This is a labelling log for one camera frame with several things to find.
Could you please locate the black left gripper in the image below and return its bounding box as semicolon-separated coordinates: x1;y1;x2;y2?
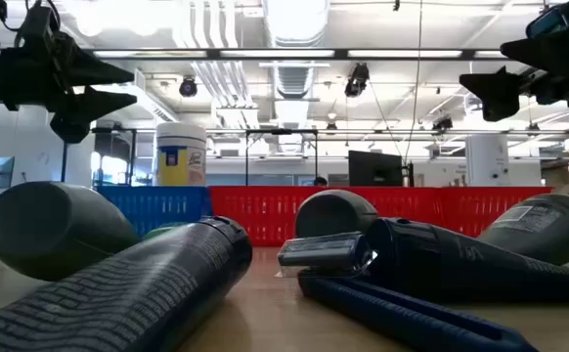
0;45;138;145

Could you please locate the black computer monitor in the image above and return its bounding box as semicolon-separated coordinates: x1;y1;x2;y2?
347;150;405;188

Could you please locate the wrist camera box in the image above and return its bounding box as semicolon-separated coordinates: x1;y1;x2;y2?
525;2;569;40
14;3;62;50

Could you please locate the thin hanging cable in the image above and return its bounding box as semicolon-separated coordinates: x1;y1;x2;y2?
403;0;423;165

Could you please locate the white cylindrical column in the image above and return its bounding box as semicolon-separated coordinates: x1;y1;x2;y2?
464;134;510;188

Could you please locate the white yellow wipes canister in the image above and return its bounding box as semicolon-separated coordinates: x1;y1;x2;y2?
154;121;208;188

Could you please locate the blue plastic basket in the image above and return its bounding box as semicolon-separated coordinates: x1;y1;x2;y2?
96;184;213;239

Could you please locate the black metal stand frame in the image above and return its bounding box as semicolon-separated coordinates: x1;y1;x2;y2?
243;128;320;188

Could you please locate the silver ceiling air duct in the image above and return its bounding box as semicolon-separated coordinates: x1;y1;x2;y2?
263;0;331;155

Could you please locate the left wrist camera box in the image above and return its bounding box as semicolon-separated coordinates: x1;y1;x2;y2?
14;3;62;50

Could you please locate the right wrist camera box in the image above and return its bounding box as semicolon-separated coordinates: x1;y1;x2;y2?
525;2;569;40

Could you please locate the green travel bottle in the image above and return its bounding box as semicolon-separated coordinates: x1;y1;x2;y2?
141;222;188;242

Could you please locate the grey travel bottle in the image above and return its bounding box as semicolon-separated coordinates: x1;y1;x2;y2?
0;180;140;283
478;193;569;266
293;189;379;241

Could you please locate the black hanging lamp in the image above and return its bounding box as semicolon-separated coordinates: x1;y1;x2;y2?
178;76;199;99
343;63;371;99

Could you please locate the blue disposable razor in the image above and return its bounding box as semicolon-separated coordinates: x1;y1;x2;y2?
275;231;379;280
297;267;541;352

